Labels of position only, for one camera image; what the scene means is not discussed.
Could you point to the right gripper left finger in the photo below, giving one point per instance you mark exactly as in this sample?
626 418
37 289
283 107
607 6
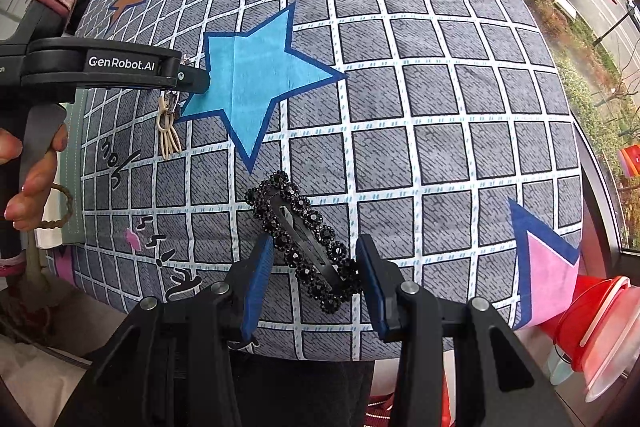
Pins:
248 280

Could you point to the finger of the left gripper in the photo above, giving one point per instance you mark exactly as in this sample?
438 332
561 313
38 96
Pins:
192 80

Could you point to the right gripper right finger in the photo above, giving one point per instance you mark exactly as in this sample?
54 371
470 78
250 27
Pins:
379 280

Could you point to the black beaded hair clip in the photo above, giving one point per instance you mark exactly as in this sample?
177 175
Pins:
308 244

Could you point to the beige claw hair clip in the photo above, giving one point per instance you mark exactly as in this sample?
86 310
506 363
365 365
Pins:
166 116

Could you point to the green jewelry tray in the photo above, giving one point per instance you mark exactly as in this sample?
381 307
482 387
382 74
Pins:
70 172

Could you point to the left hand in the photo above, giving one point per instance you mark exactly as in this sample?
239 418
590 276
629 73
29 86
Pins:
25 209

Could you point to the grey checked star bedsheet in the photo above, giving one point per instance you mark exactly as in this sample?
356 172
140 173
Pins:
438 127

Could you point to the red plastic container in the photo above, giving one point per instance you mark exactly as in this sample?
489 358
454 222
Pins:
597 335

